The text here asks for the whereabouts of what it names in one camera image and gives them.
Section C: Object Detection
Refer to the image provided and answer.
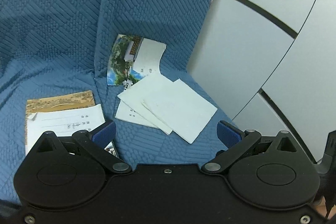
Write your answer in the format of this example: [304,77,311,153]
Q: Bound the white booklet underneath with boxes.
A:
[117,73,173,135]

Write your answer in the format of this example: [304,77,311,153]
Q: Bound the white booklet top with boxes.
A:
[142,79,217,144]

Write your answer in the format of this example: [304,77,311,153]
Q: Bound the tan painting cover notebook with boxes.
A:
[25,90,96,145]

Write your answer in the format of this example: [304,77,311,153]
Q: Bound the green landscape cover notebook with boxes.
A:
[106,35,166,89]

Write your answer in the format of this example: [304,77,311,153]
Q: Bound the white lined notebook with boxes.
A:
[25,104,105,153]

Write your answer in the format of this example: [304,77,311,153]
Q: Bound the blue textured sofa cover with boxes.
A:
[0,0,238,204]

